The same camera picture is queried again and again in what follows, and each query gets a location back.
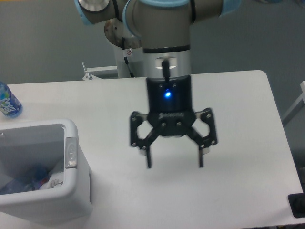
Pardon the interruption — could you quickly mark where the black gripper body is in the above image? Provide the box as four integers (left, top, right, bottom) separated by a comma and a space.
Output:
146, 75, 195, 137

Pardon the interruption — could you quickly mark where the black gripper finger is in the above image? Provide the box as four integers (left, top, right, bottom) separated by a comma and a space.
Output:
130, 111, 163, 168
186, 108, 218, 167

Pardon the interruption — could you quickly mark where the white plastic wrapper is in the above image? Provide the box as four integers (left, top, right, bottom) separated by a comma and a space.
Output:
40, 159, 64, 190

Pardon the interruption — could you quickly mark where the clear crushed plastic bottle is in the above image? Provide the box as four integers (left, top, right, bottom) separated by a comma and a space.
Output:
0, 165, 49, 195

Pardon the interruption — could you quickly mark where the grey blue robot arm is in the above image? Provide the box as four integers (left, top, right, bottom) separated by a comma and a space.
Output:
75, 0, 241, 167

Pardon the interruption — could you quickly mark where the white plastic trash can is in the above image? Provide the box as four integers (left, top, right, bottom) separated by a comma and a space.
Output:
0, 119, 92, 223

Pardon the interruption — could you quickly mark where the black clamp at table edge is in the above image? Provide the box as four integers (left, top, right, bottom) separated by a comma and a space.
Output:
288, 193, 305, 218

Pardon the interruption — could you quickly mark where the blue labelled water bottle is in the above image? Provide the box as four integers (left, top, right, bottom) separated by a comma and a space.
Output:
0, 82, 22, 118

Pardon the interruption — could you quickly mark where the white metal base frame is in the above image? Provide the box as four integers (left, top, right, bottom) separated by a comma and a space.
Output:
82, 62, 118, 81

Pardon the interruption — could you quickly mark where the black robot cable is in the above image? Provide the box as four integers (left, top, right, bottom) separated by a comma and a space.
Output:
121, 36, 134, 78

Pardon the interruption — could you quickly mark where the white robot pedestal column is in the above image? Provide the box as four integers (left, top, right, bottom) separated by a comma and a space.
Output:
104, 18, 144, 78

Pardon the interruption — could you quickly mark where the white frame at right edge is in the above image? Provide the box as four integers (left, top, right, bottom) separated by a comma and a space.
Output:
282, 81, 305, 126

